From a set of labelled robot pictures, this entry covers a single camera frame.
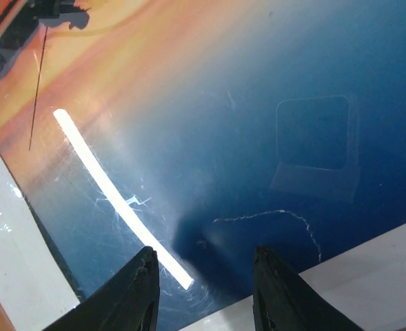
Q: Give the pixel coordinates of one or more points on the sunset photo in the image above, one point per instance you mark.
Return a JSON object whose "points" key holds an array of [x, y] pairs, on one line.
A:
{"points": [[223, 120]]}

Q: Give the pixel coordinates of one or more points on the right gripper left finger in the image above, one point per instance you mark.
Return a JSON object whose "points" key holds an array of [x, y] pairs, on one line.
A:
{"points": [[128, 301]]}

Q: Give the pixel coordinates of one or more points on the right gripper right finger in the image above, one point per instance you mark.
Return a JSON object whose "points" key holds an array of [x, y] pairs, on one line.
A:
{"points": [[282, 300]]}

